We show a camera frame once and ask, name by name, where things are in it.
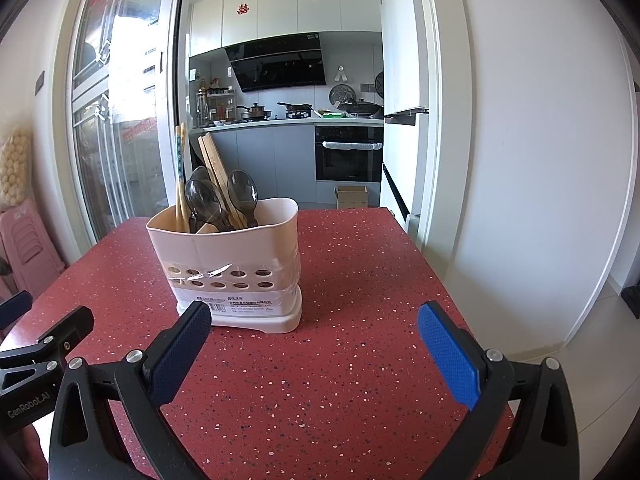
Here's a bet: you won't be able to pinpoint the yellow flowered bamboo chopstick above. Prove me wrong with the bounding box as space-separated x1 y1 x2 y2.
202 134 243 230

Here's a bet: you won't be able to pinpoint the grey kitchen counter cabinets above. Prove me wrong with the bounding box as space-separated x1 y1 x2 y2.
200 117 386 206

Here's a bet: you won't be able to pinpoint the black range hood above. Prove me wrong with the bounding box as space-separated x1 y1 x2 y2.
224 35 327 93

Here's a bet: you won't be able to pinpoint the white upper cabinets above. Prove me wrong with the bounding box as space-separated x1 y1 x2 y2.
189 0 383 56

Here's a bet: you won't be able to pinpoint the bag of pale balls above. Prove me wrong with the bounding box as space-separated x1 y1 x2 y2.
0 122 33 206

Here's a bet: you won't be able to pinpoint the white refrigerator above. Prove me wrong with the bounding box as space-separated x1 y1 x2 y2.
376 0 443 256

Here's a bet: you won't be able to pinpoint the black built-in oven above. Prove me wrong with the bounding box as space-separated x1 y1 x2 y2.
314 125 385 183

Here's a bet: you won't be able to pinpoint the beige plastic utensil holder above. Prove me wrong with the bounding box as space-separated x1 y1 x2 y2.
146 198 304 335

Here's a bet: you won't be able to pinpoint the black frying pan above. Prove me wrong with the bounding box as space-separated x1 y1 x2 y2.
276 102 315 118

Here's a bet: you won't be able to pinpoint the blue flowered bamboo chopstick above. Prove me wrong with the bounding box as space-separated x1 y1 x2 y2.
174 126 187 233

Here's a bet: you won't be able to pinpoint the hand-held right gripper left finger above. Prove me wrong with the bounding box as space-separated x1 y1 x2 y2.
47 303 211 480

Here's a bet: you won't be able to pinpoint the sliding glass door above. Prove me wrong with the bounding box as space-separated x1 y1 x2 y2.
50 0 188 246

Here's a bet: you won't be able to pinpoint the cardboard box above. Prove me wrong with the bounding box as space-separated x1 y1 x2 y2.
335 185 370 210

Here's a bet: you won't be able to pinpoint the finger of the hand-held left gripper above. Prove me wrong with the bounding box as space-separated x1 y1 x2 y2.
0 306 95 396
0 291 34 331

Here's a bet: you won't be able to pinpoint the lidded cooking pot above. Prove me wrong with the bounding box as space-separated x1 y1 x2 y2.
237 102 273 121

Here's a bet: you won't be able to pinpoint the spice rack with bottles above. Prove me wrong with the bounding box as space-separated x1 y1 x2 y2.
195 77 237 128

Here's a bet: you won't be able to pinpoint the dark object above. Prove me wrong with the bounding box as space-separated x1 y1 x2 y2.
620 280 640 320

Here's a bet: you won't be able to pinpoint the large black wok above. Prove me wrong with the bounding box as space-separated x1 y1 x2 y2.
340 100 386 118

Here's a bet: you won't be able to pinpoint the stack of pink stools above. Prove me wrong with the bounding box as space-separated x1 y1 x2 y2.
0 199 66 301

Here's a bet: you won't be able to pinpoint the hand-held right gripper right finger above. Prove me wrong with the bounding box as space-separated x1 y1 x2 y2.
419 302 583 480

